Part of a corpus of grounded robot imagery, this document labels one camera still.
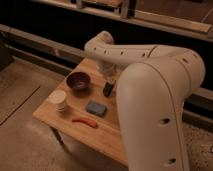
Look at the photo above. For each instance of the blue sponge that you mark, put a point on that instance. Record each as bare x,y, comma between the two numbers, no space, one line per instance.
96,108

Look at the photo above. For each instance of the wooden table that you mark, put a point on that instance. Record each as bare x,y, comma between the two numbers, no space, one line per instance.
105,139

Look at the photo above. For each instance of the red chili pepper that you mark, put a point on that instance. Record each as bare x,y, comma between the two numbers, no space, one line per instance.
86,121

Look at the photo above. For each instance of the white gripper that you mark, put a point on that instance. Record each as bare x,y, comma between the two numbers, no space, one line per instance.
107,70

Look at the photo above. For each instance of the wooden wall rail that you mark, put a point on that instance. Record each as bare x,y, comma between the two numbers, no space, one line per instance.
190,18

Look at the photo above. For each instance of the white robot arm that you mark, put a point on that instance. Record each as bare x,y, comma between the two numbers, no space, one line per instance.
150,93

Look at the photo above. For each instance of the white paper cup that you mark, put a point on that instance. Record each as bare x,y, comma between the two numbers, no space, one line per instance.
58,99

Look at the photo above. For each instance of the dark purple bowl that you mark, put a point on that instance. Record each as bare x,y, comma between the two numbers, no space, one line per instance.
78,81

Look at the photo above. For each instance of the black eraser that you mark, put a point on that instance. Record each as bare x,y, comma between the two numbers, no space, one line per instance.
107,89

